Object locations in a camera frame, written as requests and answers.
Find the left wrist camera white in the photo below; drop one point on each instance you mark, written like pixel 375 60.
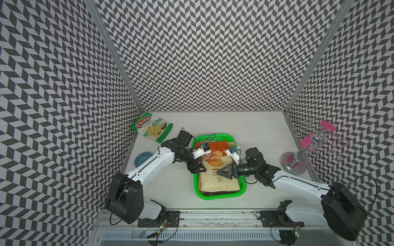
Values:
pixel 204 149

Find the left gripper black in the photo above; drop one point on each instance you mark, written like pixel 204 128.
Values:
pixel 195 169

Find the aluminium front rail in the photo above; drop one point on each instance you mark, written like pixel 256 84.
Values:
pixel 205 219

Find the brown dark snack bag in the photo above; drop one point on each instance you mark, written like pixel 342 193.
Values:
pixel 219 193

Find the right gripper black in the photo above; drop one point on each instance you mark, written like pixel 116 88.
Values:
pixel 232 170

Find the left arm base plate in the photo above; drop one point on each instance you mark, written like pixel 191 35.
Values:
pixel 172 217

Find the blue bowl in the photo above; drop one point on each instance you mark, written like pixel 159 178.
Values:
pixel 141 158

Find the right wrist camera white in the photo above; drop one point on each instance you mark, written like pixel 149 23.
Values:
pixel 234 153

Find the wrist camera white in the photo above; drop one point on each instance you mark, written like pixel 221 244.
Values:
pixel 204 149
pixel 234 153

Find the green red Chuba bag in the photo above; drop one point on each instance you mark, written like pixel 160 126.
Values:
pixel 152 127

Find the chrome pink cup stand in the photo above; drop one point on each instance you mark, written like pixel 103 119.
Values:
pixel 296 163

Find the red orange snack bag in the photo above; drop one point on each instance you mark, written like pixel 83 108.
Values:
pixel 217 159

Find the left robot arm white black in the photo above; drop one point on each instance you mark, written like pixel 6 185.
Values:
pixel 125 198

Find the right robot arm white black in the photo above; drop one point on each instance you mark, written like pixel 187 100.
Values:
pixel 332 206

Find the orange Chips bag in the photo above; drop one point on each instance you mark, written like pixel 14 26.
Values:
pixel 217 183

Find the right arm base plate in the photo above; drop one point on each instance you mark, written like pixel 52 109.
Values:
pixel 277 219

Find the green plastic basket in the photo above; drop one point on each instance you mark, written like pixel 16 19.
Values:
pixel 242 182

